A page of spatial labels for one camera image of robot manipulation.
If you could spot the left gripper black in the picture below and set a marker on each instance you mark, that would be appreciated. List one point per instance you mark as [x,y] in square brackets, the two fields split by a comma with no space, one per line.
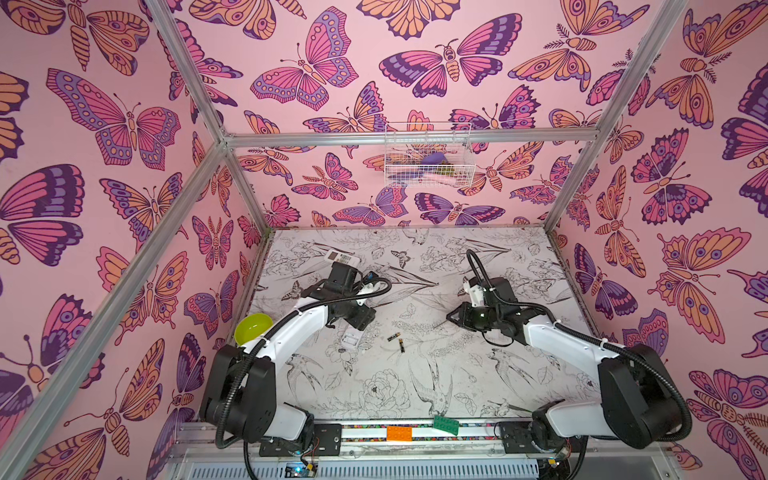
[363,317]

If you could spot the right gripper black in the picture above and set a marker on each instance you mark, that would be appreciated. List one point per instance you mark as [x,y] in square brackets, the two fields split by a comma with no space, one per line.
[459,315]

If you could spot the white remote control with batteries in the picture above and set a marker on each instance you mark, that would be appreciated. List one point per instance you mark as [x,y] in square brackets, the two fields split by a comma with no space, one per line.
[351,339]

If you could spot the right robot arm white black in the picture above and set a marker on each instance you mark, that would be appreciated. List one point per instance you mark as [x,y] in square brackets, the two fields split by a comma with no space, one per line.
[639,403]

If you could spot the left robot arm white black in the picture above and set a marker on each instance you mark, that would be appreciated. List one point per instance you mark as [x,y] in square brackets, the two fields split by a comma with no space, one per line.
[240,397]

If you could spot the white remote control far left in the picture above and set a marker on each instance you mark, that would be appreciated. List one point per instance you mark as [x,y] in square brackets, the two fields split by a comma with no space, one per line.
[342,257]

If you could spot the lime green bowl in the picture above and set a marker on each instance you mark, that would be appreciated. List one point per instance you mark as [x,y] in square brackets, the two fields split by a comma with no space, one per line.
[251,327]

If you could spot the green circuit board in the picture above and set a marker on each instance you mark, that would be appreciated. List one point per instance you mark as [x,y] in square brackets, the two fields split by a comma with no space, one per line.
[299,470]

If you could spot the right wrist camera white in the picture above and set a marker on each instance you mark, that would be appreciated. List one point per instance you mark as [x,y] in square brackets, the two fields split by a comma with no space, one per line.
[476,292]

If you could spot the green lego brick on rail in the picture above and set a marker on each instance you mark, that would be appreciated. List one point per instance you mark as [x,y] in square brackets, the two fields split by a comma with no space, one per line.
[446,425]

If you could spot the orange lego brick on rail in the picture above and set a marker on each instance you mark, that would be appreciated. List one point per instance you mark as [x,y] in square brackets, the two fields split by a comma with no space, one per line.
[399,434]

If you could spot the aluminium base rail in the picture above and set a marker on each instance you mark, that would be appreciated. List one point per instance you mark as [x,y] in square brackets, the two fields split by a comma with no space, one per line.
[196,457]

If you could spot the white wire basket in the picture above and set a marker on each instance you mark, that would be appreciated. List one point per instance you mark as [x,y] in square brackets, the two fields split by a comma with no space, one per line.
[420,156]

